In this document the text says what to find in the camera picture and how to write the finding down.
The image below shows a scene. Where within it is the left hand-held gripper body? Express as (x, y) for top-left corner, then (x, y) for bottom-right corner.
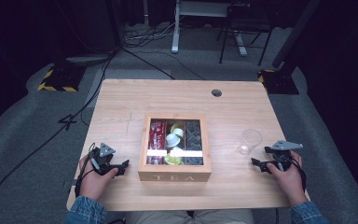
(89, 142), (122, 177)

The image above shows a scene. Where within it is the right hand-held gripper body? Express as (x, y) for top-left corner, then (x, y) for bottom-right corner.
(264, 139), (304, 173)

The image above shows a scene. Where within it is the wooden tea box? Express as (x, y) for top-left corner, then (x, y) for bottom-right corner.
(137, 112), (213, 183)

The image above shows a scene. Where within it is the person's left hand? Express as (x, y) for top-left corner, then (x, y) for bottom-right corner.
(79, 154), (119, 203)

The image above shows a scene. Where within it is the person's right hand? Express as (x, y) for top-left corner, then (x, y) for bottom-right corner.
(266, 150), (310, 207)

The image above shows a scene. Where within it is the clear glass cup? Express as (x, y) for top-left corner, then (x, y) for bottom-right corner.
(237, 128), (264, 156)

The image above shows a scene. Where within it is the bundle of red packets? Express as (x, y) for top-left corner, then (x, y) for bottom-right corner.
(146, 119), (168, 165)

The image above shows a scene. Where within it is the white cup in box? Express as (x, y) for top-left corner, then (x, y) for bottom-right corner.
(165, 133), (182, 148)

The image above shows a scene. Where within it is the striped stand base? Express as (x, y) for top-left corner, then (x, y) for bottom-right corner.
(257, 68), (300, 95)
(36, 63), (87, 93)

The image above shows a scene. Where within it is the pile of dark tea bags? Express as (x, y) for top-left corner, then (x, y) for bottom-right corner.
(184, 119), (204, 166)

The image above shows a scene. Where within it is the dark slanted stand pole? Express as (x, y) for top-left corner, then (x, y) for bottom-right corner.
(271, 0), (322, 70)

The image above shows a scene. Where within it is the black chair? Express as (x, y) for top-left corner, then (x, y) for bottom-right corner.
(215, 0), (277, 67)

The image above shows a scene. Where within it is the right hand-held gripper cable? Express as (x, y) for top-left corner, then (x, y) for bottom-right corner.
(287, 153), (309, 191)

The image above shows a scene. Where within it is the hand-held gripper cable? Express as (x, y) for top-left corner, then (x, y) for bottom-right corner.
(74, 142), (97, 198)
(287, 153), (309, 191)

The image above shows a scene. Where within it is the left hand-held gripper cable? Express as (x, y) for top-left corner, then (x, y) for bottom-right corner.
(74, 142), (97, 198)

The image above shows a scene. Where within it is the long black floor cable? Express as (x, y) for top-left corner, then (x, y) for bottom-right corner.
(0, 48), (120, 217)

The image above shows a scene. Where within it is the bundle of floor cables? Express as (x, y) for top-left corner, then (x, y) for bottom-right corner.
(122, 17), (176, 49)

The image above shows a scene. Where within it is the white desk frame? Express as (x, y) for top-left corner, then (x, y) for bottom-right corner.
(171, 0), (249, 57)

